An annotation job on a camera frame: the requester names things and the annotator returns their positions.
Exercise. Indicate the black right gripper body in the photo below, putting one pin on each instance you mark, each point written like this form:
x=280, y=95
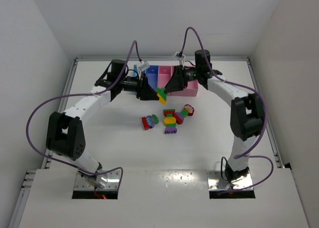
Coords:
x=181, y=77

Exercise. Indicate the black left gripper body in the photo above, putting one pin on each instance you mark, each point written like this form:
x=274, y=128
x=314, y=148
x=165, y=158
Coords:
x=143, y=86

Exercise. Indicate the green lego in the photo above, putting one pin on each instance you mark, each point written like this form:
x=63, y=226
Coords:
x=184, y=113

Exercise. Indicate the red flower lego brick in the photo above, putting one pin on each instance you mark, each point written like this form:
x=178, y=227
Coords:
x=190, y=109

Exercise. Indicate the red oval lego brick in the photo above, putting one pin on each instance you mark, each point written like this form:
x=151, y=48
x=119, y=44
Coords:
x=180, y=119

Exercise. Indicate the green studded lego plate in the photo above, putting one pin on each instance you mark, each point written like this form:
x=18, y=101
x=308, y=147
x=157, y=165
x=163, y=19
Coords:
x=161, y=91

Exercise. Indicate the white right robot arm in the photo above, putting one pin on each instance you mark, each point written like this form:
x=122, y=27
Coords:
x=247, y=114

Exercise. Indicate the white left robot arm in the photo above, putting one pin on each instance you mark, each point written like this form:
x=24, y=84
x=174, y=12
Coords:
x=65, y=134

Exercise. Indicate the large pink container tray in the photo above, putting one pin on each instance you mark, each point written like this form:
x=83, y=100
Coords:
x=191, y=83

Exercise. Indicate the red semicircle lego brick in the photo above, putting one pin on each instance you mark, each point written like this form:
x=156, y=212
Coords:
x=166, y=113

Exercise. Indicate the purple lotus lego brick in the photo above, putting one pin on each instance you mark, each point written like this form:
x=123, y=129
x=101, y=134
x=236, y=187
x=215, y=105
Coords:
x=150, y=121

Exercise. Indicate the green arched lego brick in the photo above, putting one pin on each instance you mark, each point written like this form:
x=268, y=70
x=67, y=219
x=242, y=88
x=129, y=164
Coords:
x=156, y=120

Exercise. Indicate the light blue container tray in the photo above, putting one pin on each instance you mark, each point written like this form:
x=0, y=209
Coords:
x=135, y=71

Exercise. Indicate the red base lego brick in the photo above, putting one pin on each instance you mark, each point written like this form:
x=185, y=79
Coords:
x=145, y=123

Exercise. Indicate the yellow oval lego brick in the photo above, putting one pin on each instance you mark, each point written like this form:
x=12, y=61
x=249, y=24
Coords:
x=169, y=120

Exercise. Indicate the green lower lego brick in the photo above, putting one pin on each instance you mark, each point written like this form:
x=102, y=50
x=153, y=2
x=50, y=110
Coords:
x=171, y=125

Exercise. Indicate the purple scalloped lego brick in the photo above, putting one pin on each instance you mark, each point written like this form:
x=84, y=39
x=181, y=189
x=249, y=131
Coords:
x=170, y=130

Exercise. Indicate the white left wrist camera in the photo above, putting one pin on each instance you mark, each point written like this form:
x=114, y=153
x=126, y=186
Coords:
x=143, y=65

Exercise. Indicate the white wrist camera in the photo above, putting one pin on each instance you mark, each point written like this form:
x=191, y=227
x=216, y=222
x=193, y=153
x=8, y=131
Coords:
x=143, y=65
x=179, y=56

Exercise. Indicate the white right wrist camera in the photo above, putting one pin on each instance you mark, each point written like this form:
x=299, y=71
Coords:
x=179, y=56

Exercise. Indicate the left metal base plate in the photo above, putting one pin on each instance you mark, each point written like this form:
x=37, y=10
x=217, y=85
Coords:
x=106, y=182

